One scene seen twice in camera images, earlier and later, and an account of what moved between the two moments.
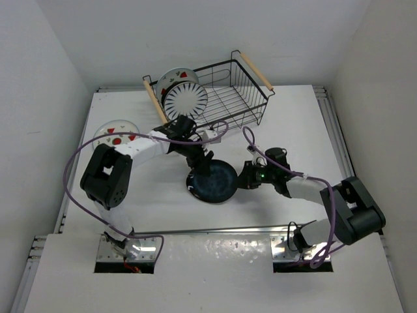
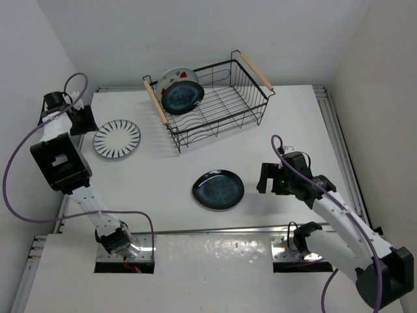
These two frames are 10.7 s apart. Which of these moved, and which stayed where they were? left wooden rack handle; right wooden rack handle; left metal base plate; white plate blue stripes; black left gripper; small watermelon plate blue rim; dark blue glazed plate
Moved: dark blue glazed plate; white plate blue stripes; black left gripper
Stayed: left metal base plate; left wooden rack handle; right wooden rack handle; small watermelon plate blue rim
